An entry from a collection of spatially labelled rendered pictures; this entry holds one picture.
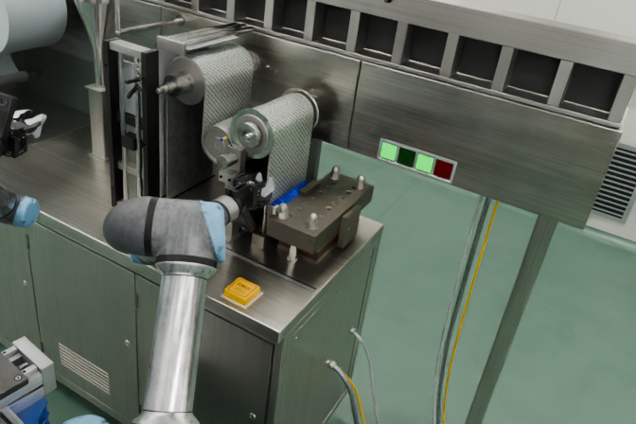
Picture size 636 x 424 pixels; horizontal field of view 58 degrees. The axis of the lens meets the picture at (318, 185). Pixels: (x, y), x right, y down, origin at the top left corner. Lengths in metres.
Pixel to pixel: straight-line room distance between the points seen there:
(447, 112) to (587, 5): 2.33
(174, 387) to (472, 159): 1.07
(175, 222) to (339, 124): 0.90
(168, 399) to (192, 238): 0.28
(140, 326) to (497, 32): 1.36
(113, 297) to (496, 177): 1.23
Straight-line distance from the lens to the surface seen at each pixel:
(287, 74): 1.93
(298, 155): 1.80
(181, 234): 1.10
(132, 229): 1.12
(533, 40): 1.63
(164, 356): 1.09
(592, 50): 1.62
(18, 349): 1.69
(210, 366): 1.79
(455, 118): 1.72
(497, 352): 2.25
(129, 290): 1.86
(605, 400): 3.06
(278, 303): 1.57
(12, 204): 1.51
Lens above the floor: 1.91
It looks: 28 degrees down
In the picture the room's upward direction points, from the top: 8 degrees clockwise
